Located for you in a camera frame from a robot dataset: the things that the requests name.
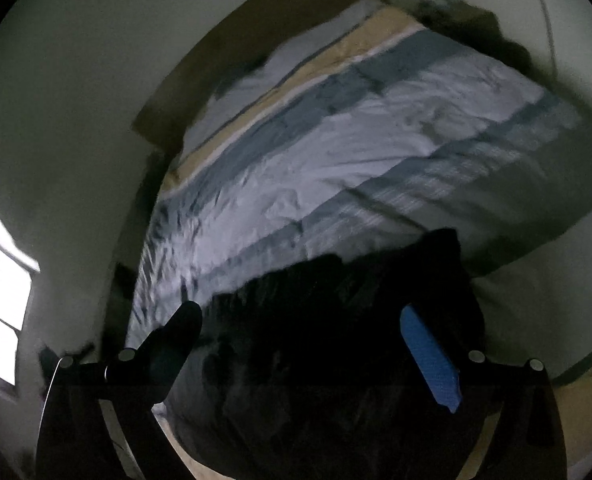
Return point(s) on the light pillow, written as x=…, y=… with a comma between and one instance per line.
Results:
x=238, y=87
x=326, y=30

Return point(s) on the wooden nightstand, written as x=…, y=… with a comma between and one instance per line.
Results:
x=480, y=30

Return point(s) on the window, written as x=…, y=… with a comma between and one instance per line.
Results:
x=1, y=300

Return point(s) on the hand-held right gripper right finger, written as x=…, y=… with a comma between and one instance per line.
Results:
x=428, y=355

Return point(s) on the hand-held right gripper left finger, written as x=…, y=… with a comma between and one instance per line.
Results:
x=176, y=332

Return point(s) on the wooden bed headboard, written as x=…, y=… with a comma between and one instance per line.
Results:
x=186, y=90

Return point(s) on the striped duvet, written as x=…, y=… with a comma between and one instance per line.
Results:
x=355, y=160

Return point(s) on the black down jacket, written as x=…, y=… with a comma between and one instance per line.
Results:
x=316, y=360

